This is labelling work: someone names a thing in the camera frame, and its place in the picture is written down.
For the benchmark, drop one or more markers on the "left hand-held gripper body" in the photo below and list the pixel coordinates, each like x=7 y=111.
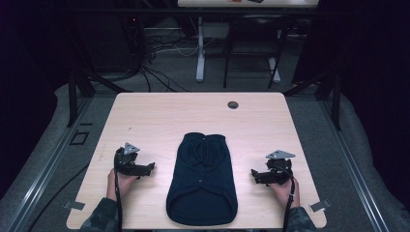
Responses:
x=126 y=159

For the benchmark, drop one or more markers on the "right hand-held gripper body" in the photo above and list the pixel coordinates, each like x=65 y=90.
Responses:
x=278 y=167

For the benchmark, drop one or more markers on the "person's left hand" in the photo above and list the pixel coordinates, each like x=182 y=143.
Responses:
x=124 y=185

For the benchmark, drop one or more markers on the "person's right hand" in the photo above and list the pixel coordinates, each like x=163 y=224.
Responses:
x=283 y=193

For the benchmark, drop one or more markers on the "dark navy garment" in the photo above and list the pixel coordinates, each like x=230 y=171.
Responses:
x=201 y=180

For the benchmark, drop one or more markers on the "grey table edge clip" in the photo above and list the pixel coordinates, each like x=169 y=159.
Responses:
x=74 y=205
x=319 y=206

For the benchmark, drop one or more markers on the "grey table grommet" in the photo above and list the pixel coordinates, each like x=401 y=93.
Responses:
x=232 y=105

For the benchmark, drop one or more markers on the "black metal stand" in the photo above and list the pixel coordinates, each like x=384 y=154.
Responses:
x=335 y=103
x=74 y=96

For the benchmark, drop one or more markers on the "white desk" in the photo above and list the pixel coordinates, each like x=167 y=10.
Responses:
x=200 y=58

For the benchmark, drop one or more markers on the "black chair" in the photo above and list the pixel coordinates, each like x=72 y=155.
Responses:
x=257 y=29

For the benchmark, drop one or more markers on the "aluminium floor rail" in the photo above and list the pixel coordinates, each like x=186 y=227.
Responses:
x=351 y=164
x=45 y=170

